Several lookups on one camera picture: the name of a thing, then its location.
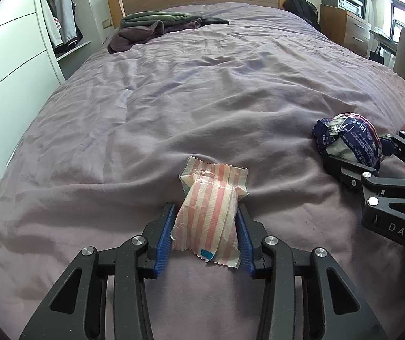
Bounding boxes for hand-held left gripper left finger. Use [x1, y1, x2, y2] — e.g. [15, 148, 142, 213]
[18, 202, 177, 340]

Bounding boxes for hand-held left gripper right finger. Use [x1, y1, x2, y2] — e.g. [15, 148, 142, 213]
[236, 203, 389, 340]

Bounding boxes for dark blue snack packet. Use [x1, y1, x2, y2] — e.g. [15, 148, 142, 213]
[311, 112, 384, 171]

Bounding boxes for pink striped snack packet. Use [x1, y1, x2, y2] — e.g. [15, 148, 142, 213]
[170, 156, 251, 269]

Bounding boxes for black bag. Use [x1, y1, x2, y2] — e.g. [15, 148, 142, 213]
[368, 45, 384, 65]

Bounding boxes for desk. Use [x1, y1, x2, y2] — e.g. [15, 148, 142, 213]
[368, 27, 402, 65]

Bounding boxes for wooden dresser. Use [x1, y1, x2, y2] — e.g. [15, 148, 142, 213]
[319, 4, 372, 57]

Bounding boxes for bed with purple sheet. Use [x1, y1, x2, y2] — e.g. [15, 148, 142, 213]
[0, 2, 405, 340]

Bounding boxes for grey printer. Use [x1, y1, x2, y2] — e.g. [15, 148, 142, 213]
[320, 0, 364, 17]

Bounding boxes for black backpack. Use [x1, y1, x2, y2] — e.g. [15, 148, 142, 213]
[282, 0, 322, 31]

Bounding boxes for dark purple cloth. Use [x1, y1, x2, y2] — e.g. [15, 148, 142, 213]
[107, 20, 202, 54]

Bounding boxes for white wardrobe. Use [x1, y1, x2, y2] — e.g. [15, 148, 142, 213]
[0, 0, 93, 182]

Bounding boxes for hanging clothes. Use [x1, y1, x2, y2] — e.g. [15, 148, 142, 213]
[40, 0, 83, 49]

